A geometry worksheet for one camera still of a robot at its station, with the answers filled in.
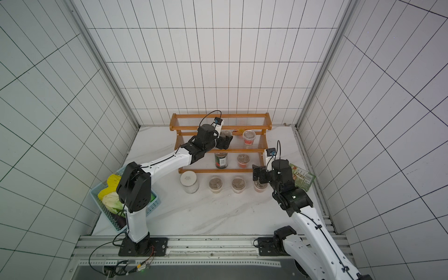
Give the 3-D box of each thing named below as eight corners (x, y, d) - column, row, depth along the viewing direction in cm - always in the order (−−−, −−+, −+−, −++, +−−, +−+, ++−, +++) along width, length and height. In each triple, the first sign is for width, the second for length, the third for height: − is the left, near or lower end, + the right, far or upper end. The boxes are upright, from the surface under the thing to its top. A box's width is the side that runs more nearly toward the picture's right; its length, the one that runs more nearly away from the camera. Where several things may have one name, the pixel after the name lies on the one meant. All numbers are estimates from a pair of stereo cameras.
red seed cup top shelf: (231, 193, 90) (231, 188, 86) (231, 181, 94) (231, 176, 90) (245, 193, 90) (246, 188, 86) (244, 181, 94) (245, 176, 90)
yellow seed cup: (209, 192, 89) (208, 188, 86) (210, 180, 94) (209, 176, 90) (223, 192, 89) (222, 188, 86) (223, 180, 94) (223, 176, 90)
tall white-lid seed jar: (182, 193, 90) (178, 186, 83) (184, 178, 95) (181, 170, 88) (198, 193, 90) (196, 186, 83) (200, 178, 96) (197, 170, 88)
